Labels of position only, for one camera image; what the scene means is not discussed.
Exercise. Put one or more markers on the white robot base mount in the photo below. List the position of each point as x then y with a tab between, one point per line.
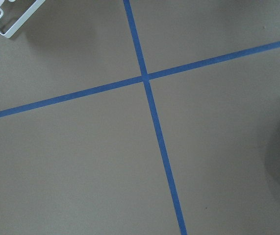
14	13

